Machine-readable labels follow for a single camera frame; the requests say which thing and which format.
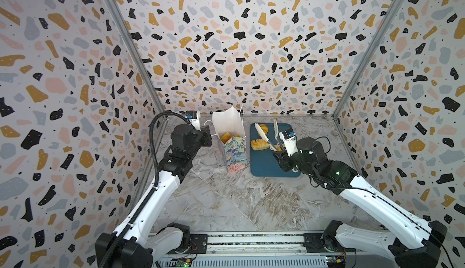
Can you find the metal tongs cream tips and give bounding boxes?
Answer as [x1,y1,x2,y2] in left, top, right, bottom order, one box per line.
[254,119,286,154]

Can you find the glossy orange oval bread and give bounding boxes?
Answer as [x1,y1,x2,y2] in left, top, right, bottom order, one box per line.
[220,132,233,144]

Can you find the floral paper bag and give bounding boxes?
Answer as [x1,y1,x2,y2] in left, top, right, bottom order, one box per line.
[204,106,247,173]

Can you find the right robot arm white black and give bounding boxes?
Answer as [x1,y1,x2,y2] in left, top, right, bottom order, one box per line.
[270,137,448,268]

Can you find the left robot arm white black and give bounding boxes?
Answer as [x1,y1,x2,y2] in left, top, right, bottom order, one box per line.
[95,124,212,268]

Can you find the twisted glazed pastry bread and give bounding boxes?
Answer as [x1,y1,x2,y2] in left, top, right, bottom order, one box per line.
[251,139,270,151]

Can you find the teal rectangular tray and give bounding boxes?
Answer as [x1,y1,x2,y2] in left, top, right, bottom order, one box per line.
[249,122,301,178]

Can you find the small striped bun top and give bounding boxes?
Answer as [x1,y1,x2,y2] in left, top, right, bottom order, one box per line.
[259,124,269,135]

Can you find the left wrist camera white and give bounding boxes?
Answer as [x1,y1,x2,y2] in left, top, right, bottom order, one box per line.
[185,110,201,130]

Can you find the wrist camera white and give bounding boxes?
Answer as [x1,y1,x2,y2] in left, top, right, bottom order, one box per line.
[279,128,298,157]
[185,110,201,130]

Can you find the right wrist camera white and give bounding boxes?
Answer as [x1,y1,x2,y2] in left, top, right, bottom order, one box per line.
[279,128,298,157]

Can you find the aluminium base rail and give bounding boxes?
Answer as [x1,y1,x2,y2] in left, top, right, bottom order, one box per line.
[97,230,386,268]

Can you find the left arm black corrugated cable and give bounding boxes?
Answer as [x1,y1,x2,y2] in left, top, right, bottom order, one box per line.
[97,110,191,268]

